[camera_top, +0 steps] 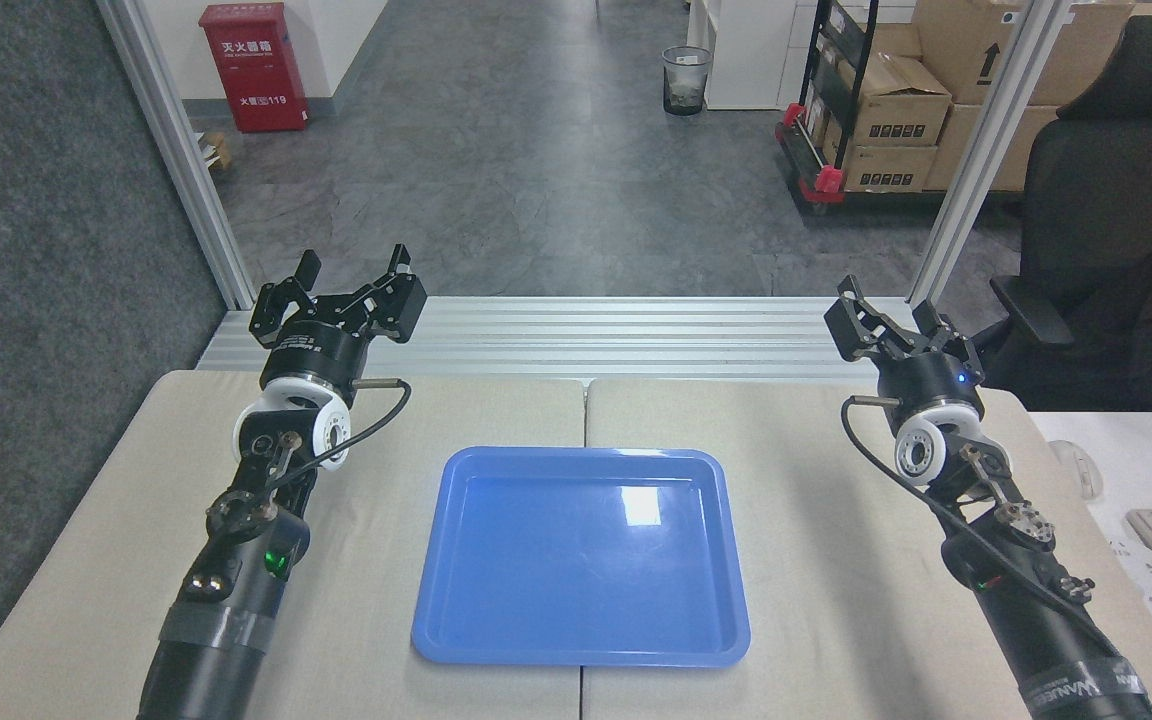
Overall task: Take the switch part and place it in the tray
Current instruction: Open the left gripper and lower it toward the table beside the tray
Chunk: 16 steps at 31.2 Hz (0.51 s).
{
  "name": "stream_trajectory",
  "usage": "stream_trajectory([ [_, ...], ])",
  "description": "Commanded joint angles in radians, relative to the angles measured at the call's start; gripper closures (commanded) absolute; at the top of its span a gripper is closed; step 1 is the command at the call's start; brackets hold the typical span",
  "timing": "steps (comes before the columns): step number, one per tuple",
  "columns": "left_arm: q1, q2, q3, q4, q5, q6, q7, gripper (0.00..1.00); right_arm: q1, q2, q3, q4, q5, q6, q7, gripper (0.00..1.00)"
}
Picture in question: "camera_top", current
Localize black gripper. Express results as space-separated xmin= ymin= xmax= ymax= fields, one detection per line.
xmin=249 ymin=243 xmax=428 ymax=393
xmin=824 ymin=275 xmax=987 ymax=426

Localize blue plastic tray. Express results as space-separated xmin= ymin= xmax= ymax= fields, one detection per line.
xmin=411 ymin=446 xmax=752 ymax=669

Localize flat cardboard box with label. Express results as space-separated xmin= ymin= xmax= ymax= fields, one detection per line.
xmin=839 ymin=143 xmax=939 ymax=194

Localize black cart with red corners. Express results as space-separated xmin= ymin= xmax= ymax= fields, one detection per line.
xmin=774 ymin=0 xmax=949 ymax=216

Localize small cardboard scrap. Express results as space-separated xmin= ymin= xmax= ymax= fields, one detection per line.
xmin=194 ymin=130 xmax=234 ymax=172

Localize plain cardboard box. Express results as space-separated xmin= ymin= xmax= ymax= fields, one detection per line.
xmin=924 ymin=103 xmax=1059 ymax=193

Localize white computer mouse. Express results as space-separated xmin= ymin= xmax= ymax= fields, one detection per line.
xmin=1048 ymin=440 xmax=1105 ymax=501

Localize silver aluminium base rails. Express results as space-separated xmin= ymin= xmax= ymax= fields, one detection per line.
xmin=196 ymin=296 xmax=922 ymax=383

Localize open-flap cardboard box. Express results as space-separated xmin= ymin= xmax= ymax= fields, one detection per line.
xmin=851 ymin=52 xmax=954 ymax=148

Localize black office chair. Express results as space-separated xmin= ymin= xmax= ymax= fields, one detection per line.
xmin=971 ymin=15 xmax=1152 ymax=436

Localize red fire extinguisher box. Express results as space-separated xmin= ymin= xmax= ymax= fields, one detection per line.
xmin=199 ymin=2 xmax=309 ymax=134

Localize grey felt partition panel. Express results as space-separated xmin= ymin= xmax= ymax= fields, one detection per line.
xmin=0 ymin=0 xmax=229 ymax=686

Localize large cardboard box with arrow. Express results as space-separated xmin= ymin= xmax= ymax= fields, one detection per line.
xmin=911 ymin=0 xmax=1137 ymax=107

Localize white cabinet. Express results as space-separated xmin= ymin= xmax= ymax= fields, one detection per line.
xmin=686 ymin=0 xmax=819 ymax=111

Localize black mesh trash bin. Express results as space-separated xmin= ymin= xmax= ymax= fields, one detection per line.
xmin=662 ymin=46 xmax=714 ymax=116

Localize white power strip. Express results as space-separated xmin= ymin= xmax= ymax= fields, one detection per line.
xmin=1104 ymin=535 xmax=1152 ymax=627

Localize silver aluminium post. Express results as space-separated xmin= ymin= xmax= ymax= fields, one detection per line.
xmin=96 ymin=0 xmax=259 ymax=311
xmin=906 ymin=0 xmax=1077 ymax=306

